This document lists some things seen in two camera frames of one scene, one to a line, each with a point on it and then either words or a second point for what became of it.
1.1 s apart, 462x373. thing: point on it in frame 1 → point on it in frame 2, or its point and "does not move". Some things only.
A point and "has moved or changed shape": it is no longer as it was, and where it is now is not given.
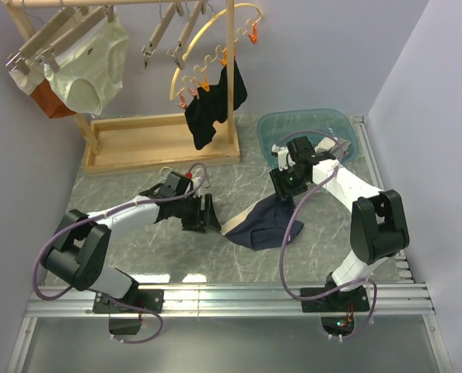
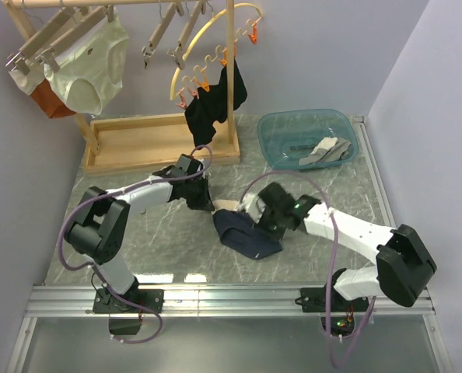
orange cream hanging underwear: (35, 83) does not move
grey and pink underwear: (327, 144) does not move
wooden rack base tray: (158, 142) does not move
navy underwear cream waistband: (264, 224) has moved or changed shape
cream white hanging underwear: (92, 69) does not move
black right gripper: (282, 190) → (262, 226)
